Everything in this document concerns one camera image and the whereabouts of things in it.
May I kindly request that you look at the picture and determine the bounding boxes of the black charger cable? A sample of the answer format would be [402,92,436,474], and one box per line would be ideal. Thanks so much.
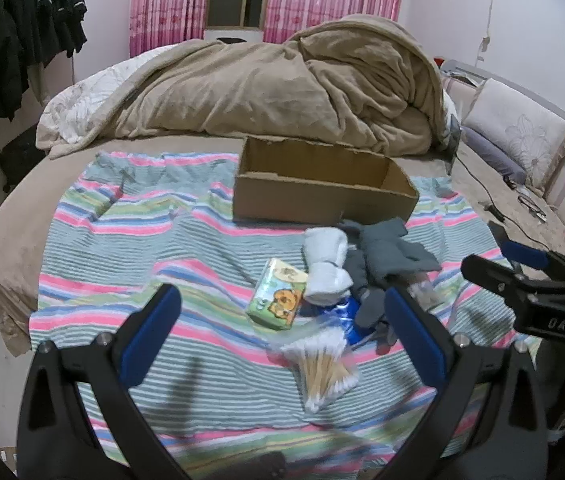
[450,150,565,253]

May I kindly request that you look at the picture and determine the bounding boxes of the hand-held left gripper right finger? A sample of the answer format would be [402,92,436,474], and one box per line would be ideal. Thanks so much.
[377,285,548,480]

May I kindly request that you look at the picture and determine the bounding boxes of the white floral quilt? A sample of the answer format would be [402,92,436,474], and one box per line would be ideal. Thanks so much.
[37,45,178,146]

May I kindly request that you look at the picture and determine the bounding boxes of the beige fleece duvet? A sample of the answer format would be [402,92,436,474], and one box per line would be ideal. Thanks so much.
[36,15,451,158]

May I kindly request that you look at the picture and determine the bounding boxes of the beige floral pillow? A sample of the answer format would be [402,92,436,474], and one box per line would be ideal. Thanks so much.
[463,79,565,197]

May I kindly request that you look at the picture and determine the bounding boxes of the bag of wooden cotton swabs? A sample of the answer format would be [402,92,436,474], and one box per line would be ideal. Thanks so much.
[280,327,361,416]

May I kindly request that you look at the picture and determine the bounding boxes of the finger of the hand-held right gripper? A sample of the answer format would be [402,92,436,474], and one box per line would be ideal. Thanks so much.
[490,222,565,281]
[463,255,563,311]

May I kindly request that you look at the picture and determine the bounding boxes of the eyeglasses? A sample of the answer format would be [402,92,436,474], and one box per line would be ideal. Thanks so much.
[517,191,549,222]

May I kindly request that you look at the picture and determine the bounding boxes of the blue foil packet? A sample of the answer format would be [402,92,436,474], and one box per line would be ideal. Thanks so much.
[307,295,378,348]

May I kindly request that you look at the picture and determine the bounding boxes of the black hanging clothes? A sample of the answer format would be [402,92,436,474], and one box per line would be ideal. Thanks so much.
[0,0,88,142]

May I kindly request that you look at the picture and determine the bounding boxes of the white sock bundle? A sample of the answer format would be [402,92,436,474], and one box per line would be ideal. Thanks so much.
[304,226,354,307]

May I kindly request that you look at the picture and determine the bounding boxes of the striped pastel blanket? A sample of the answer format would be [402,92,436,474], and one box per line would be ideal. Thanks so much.
[27,152,543,466]

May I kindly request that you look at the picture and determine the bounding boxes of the white wall cable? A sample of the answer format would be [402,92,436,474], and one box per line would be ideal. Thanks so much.
[475,0,496,63]

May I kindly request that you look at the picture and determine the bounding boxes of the dark tablet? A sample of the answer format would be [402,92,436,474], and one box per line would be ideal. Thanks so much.
[449,116,463,177]

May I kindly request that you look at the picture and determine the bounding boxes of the grey sock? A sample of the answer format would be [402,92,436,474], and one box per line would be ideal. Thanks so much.
[337,217,442,283]
[347,250,398,346]

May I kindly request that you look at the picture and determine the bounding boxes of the green cartoon tissue packet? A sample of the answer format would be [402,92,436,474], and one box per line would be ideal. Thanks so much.
[246,257,309,332]

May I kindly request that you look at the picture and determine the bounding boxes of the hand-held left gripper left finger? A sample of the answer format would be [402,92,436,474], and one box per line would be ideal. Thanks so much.
[17,282,183,480]

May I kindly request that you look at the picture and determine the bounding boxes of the brown cardboard box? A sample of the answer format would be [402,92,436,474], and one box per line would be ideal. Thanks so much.
[232,135,421,226]

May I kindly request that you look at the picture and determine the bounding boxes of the beige bed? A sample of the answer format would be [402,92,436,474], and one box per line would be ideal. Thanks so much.
[0,130,565,356]

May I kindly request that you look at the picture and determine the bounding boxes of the black bag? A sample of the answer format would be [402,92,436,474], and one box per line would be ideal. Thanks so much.
[0,125,46,192]

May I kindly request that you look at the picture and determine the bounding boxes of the grey pillow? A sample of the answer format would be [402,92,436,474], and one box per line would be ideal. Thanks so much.
[459,126,529,184]

